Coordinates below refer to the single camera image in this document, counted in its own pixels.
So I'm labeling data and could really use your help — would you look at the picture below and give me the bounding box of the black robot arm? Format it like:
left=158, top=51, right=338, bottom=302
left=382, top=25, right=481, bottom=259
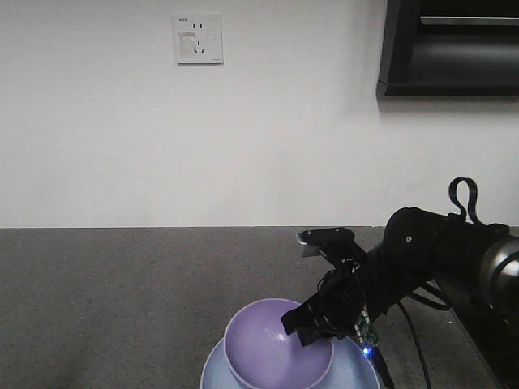
left=281, top=207, right=518, bottom=388

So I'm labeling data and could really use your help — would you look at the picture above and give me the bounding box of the white wall power socket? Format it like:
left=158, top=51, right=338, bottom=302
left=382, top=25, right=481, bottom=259
left=173, top=12, right=224, bottom=65

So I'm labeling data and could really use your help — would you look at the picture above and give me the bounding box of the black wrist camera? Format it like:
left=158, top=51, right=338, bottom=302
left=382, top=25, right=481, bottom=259
left=296, top=227, right=367, bottom=269

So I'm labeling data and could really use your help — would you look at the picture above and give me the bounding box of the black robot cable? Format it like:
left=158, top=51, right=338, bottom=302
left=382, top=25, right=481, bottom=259
left=371, top=283, right=451, bottom=389

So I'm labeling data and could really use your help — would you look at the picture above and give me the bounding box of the purple plastic bowl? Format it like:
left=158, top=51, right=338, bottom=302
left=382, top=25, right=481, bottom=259
left=223, top=298, right=334, bottom=388

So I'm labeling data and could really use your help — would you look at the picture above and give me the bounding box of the light blue plate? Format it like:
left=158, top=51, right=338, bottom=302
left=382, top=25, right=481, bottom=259
left=199, top=338, right=380, bottom=388

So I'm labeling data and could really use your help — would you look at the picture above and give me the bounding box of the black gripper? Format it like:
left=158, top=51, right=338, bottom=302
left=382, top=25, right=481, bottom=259
left=281, top=267, right=389, bottom=347

